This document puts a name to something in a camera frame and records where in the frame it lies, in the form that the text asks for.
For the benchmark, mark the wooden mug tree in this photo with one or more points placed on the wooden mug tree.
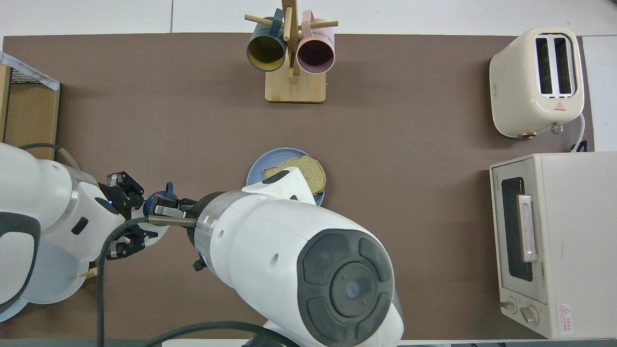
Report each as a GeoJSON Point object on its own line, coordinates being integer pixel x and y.
{"type": "Point", "coordinates": [295, 89]}

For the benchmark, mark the wooden plate rack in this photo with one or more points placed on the wooden plate rack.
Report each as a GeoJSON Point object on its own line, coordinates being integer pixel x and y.
{"type": "Point", "coordinates": [89, 273]}

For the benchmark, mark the periwinkle blue dinner plate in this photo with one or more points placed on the periwinkle blue dinner plate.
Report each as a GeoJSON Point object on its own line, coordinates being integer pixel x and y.
{"type": "Point", "coordinates": [270, 158]}

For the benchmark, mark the white squeeze bottle navy cap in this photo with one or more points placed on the white squeeze bottle navy cap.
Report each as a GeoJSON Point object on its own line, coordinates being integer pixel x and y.
{"type": "Point", "coordinates": [150, 202]}

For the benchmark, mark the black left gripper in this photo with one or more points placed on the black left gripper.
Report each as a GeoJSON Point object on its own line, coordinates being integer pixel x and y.
{"type": "Point", "coordinates": [118, 205]}

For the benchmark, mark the white toaster oven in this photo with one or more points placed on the white toaster oven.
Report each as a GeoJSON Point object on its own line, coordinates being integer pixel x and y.
{"type": "Point", "coordinates": [578, 231]}

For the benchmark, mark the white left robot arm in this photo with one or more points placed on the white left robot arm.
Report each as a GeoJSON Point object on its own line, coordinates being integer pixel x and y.
{"type": "Point", "coordinates": [38, 202]}

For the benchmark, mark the dark green mug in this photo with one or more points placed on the dark green mug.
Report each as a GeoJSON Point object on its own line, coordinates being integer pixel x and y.
{"type": "Point", "coordinates": [265, 53]}

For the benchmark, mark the cream two-slot toaster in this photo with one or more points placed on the cream two-slot toaster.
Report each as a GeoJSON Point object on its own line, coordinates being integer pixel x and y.
{"type": "Point", "coordinates": [516, 91]}

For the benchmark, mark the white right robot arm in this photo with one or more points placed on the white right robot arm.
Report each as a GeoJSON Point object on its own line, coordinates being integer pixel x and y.
{"type": "Point", "coordinates": [289, 260]}

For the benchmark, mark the grey plate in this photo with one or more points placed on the grey plate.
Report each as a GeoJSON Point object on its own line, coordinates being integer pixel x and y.
{"type": "Point", "coordinates": [53, 284]}

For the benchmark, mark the toast bread slice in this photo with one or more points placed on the toast bread slice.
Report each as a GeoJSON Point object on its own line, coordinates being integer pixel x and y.
{"type": "Point", "coordinates": [308, 171]}

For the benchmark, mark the light blue plate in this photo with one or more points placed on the light blue plate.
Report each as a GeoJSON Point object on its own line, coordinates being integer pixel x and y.
{"type": "Point", "coordinates": [12, 312]}

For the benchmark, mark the pink mug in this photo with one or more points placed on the pink mug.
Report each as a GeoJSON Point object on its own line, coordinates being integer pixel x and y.
{"type": "Point", "coordinates": [315, 55]}

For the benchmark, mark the brown table mat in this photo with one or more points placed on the brown table mat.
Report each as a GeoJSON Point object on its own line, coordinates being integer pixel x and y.
{"type": "Point", "coordinates": [409, 120]}

